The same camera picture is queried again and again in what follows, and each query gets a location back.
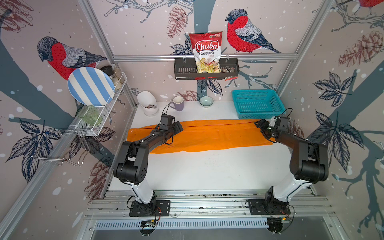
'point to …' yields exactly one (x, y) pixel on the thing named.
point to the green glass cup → (88, 113)
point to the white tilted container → (148, 101)
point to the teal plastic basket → (257, 104)
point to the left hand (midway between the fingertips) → (180, 124)
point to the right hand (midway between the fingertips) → (256, 123)
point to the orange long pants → (206, 135)
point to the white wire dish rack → (80, 127)
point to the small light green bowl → (206, 101)
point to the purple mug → (178, 101)
